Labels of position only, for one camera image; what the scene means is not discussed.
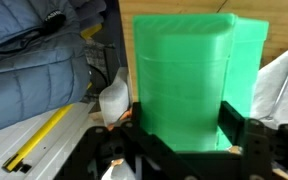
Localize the blue puffer jacket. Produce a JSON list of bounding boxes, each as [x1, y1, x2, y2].
[[0, 0, 108, 136]]

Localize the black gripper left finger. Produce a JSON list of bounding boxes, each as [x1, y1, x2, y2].
[[55, 101, 198, 180]]

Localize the dark doormat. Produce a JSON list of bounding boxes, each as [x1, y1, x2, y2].
[[83, 38, 120, 86]]

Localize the yellow and black tool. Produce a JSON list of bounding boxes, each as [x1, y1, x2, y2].
[[1, 103, 75, 174]]

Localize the white paper napkin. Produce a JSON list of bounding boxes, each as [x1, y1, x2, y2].
[[250, 46, 288, 129]]

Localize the white tote bag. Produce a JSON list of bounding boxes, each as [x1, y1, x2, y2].
[[98, 66, 132, 128]]

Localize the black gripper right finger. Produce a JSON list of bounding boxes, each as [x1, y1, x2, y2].
[[218, 101, 288, 180]]

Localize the green plastic lidded container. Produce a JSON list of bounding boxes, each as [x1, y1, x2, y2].
[[132, 13, 270, 153]]

